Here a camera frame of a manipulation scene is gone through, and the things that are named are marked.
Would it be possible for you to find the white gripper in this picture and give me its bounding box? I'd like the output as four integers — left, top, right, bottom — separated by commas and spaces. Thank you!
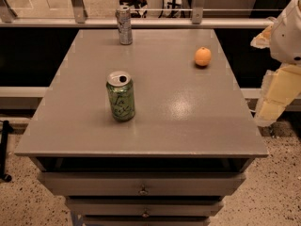
250, 25, 301, 127

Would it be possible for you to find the green La Croix can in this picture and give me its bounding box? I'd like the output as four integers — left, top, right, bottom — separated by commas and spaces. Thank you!
106, 71, 135, 121

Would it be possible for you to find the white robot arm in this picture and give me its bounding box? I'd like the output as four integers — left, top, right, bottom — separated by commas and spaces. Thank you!
250, 0, 301, 127

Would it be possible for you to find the silver Red Bull can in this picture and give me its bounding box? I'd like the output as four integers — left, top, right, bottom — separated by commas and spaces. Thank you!
116, 6, 133, 45

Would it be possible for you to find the orange fruit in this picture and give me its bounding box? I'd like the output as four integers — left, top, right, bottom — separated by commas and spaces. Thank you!
195, 47, 212, 66

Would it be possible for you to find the grey drawer cabinet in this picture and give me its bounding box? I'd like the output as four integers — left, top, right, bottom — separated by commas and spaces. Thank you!
14, 27, 270, 226

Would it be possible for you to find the bottom grey drawer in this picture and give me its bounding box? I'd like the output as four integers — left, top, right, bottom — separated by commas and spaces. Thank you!
84, 217, 210, 226

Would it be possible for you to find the grey drawer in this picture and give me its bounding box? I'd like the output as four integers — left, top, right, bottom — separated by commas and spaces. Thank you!
38, 172, 246, 197
84, 217, 210, 226
67, 197, 223, 217

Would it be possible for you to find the middle grey drawer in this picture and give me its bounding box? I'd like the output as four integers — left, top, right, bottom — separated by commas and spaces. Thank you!
67, 197, 223, 217

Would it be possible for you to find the top grey drawer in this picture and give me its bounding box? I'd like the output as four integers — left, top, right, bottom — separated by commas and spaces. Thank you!
38, 172, 246, 197

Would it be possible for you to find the metal window railing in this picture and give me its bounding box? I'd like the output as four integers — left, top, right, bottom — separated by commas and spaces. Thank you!
0, 0, 284, 29

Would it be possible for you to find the black stand with wheel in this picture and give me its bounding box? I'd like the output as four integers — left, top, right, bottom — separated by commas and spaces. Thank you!
0, 121, 13, 183

